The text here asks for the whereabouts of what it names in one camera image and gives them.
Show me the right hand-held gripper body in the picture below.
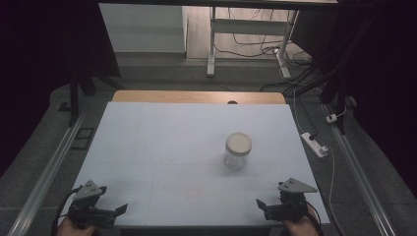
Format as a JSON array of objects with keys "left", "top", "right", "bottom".
[{"left": 264, "top": 177, "right": 319, "bottom": 222}]

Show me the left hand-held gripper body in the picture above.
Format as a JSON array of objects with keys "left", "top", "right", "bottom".
[{"left": 67, "top": 180, "right": 118, "bottom": 229}]

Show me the clear glass jar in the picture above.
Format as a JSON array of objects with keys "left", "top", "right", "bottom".
[{"left": 222, "top": 147, "right": 249, "bottom": 171}]

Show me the person's right hand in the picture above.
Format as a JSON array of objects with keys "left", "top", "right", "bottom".
[{"left": 282, "top": 206, "right": 321, "bottom": 236}]

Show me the person's left hand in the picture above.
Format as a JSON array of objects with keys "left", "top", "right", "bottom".
[{"left": 56, "top": 215, "right": 96, "bottom": 236}]

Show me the white table mat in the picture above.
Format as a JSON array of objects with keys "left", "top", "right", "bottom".
[{"left": 61, "top": 100, "right": 330, "bottom": 228}]

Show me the white power strip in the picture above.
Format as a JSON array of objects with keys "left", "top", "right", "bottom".
[{"left": 300, "top": 131, "right": 329, "bottom": 159}]

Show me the black metal stand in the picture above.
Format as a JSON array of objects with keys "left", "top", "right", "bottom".
[
  {"left": 318, "top": 73, "right": 349, "bottom": 136},
  {"left": 57, "top": 63, "right": 126, "bottom": 128}
]

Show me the dark curtain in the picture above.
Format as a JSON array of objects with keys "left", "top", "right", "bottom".
[
  {"left": 290, "top": 0, "right": 417, "bottom": 200},
  {"left": 0, "top": 0, "right": 122, "bottom": 180}
]

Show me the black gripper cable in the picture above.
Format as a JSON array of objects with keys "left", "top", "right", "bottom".
[
  {"left": 50, "top": 185, "right": 83, "bottom": 236},
  {"left": 306, "top": 202, "right": 325, "bottom": 236}
]

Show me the metal floor rail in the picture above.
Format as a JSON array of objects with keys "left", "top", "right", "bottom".
[
  {"left": 6, "top": 109, "right": 90, "bottom": 236},
  {"left": 323, "top": 103, "right": 398, "bottom": 236}
]

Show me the white cable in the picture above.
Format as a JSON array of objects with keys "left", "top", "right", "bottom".
[{"left": 326, "top": 147, "right": 336, "bottom": 214}]

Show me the black floor frame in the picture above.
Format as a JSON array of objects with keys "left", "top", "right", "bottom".
[{"left": 71, "top": 127, "right": 96, "bottom": 151}]

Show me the tangle of black floor cables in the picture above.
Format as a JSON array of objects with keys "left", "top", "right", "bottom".
[{"left": 214, "top": 8, "right": 324, "bottom": 94}]

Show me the white desk frame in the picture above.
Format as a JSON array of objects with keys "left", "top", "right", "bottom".
[{"left": 206, "top": 6, "right": 300, "bottom": 80}]

